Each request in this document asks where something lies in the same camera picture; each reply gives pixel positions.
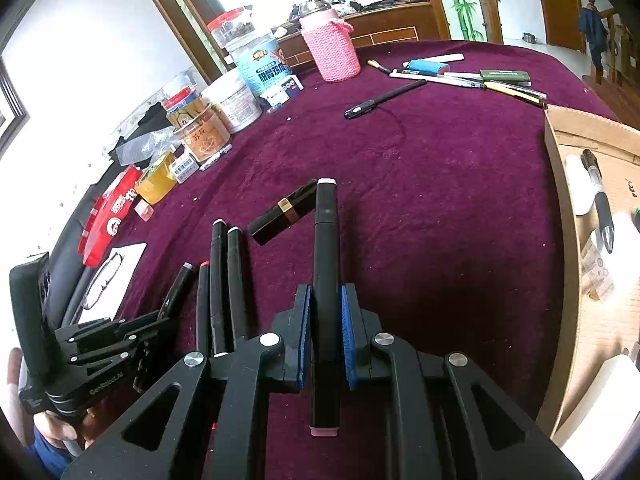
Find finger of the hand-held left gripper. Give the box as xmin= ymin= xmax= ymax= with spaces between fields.
xmin=53 ymin=310 xmax=174 ymax=354
xmin=69 ymin=334 xmax=174 ymax=392

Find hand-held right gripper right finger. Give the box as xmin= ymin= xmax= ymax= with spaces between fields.
xmin=341 ymin=284 xmax=584 ymax=480

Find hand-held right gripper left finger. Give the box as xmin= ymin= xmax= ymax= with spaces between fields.
xmin=62 ymin=284 xmax=314 ymax=480

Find black marker green cap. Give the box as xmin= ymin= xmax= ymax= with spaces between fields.
xmin=157 ymin=261 xmax=197 ymax=321

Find black marker red cap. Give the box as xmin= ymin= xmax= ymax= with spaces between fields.
xmin=195 ymin=260 xmax=213 ymax=358

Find black marker pink caps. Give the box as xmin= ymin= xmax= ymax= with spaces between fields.
xmin=309 ymin=178 xmax=342 ymax=437

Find black gold lipstick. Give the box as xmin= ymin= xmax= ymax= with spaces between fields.
xmin=247 ymin=180 xmax=318 ymax=247

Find cardboard box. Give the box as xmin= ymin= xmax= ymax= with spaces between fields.
xmin=537 ymin=104 xmax=640 ymax=480

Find person's left hand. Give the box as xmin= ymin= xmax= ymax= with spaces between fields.
xmin=34 ymin=404 xmax=102 ymax=457

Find black rimmed glasses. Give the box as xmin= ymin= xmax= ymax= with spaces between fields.
xmin=82 ymin=255 xmax=126 ymax=311

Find black leather case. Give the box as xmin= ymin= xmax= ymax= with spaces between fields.
xmin=42 ymin=240 xmax=106 ymax=328

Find white card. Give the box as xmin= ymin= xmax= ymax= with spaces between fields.
xmin=62 ymin=242 xmax=148 ymax=326

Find red packet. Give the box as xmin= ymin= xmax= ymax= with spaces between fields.
xmin=77 ymin=166 xmax=143 ymax=267

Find yellow tape roll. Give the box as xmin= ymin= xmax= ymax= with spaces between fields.
xmin=134 ymin=152 xmax=178 ymax=206

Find maroon velvet tablecloth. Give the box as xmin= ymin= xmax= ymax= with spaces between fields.
xmin=50 ymin=40 xmax=621 ymax=480

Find small white barcode box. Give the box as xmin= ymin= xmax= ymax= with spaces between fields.
xmin=170 ymin=152 xmax=198 ymax=184

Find clear plastic bag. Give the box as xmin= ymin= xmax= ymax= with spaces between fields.
xmin=112 ymin=130 xmax=176 ymax=166

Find black white pen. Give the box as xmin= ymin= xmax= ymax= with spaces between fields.
xmin=200 ymin=144 xmax=233 ymax=172

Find black cloth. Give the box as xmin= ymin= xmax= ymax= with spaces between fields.
xmin=135 ymin=102 xmax=176 ymax=136

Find framed picture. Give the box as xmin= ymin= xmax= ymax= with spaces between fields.
xmin=0 ymin=55 xmax=28 ymax=156

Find yellow label jar banded lid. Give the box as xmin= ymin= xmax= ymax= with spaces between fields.
xmin=161 ymin=87 xmax=213 ymax=131

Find black capped pen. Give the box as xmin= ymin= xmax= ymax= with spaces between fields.
xmin=344 ymin=79 xmax=428 ymax=120

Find white plastic jar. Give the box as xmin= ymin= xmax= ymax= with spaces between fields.
xmin=200 ymin=69 xmax=263 ymax=135

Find small white blue box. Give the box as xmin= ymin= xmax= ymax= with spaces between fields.
xmin=262 ymin=76 xmax=303 ymax=111

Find small clear labelled bottle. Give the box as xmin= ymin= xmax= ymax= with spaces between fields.
xmin=580 ymin=232 xmax=618 ymax=303

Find white rounded object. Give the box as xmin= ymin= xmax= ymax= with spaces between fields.
xmin=552 ymin=355 xmax=640 ymax=480
xmin=600 ymin=210 xmax=640 ymax=281

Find white oval object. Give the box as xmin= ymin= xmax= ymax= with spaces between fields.
xmin=564 ymin=154 xmax=601 ymax=217

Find blue label white jar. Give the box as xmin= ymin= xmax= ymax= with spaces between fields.
xmin=227 ymin=30 xmax=293 ymax=101

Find grey pen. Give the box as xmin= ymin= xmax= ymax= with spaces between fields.
xmin=440 ymin=74 xmax=488 ymax=90

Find black clear gel pen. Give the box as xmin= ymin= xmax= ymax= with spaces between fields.
xmin=580 ymin=149 xmax=617 ymax=256

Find blue plastic tube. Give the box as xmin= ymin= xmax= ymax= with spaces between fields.
xmin=402 ymin=59 xmax=451 ymax=73

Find pink knitted bottle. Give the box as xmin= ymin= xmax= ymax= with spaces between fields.
xmin=299 ymin=0 xmax=362 ymax=83

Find white chalk stick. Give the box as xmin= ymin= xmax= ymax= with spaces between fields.
xmin=415 ymin=52 xmax=465 ymax=65

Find yellow pen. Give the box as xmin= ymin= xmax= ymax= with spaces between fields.
xmin=482 ymin=81 xmax=546 ymax=108

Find green flat pen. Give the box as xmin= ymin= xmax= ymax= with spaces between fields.
xmin=480 ymin=70 xmax=532 ymax=85

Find wooden cabinet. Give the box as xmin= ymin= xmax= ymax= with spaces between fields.
xmin=272 ymin=2 xmax=451 ymax=68

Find clear jar red lid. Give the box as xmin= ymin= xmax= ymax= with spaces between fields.
xmin=206 ymin=7 xmax=256 ymax=56

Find wooden door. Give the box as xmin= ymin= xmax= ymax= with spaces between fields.
xmin=532 ymin=0 xmax=586 ymax=53

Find bamboo wall poster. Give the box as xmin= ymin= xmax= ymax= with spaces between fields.
xmin=439 ymin=0 xmax=488 ymax=42

